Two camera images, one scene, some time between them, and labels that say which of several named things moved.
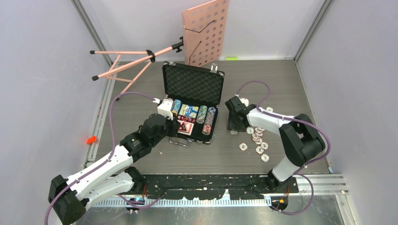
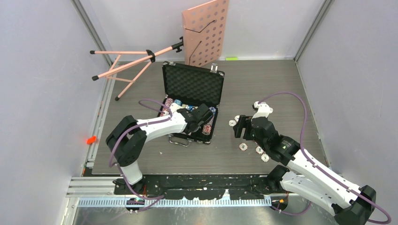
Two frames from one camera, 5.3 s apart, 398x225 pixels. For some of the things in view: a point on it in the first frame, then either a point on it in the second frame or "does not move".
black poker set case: (195, 92) does not move
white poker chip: (264, 157) does not move
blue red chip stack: (209, 121) does not move
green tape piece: (231, 58) does not move
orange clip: (91, 139) does not move
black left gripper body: (167, 131) -> (199, 124)
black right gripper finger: (233, 122) -> (241, 124)
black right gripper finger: (242, 126) -> (248, 135)
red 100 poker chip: (243, 146) does not move
